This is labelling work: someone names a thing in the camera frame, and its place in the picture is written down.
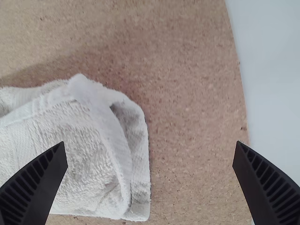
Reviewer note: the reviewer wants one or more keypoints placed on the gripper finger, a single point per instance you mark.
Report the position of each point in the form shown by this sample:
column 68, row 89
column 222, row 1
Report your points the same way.
column 269, row 194
column 32, row 192

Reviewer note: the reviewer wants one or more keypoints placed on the pale towel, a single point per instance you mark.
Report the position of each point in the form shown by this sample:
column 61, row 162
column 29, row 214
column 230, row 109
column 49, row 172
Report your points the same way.
column 89, row 150

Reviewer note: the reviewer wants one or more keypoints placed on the cork mat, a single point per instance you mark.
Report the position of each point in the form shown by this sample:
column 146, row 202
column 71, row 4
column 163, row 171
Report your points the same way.
column 187, row 93

